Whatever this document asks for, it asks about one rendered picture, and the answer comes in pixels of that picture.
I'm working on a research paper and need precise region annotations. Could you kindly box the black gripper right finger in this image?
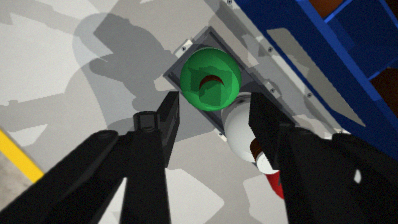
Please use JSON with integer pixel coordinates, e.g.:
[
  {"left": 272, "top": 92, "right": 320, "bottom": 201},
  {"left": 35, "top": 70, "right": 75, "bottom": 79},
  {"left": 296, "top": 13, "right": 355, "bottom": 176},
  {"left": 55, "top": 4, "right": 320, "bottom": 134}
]
[{"left": 248, "top": 92, "right": 398, "bottom": 224}]

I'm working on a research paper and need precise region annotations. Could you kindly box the red bottle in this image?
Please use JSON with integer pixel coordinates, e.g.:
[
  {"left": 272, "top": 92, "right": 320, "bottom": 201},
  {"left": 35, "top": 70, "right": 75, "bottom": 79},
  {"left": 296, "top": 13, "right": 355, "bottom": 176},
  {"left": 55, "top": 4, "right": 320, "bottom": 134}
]
[{"left": 265, "top": 170, "right": 284, "bottom": 200}]

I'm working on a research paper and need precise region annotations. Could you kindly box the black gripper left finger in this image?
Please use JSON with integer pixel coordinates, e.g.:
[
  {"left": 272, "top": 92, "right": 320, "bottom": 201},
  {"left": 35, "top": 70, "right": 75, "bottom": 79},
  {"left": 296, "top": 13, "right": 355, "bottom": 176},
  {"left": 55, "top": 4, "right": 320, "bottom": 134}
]
[{"left": 0, "top": 91, "right": 180, "bottom": 224}]

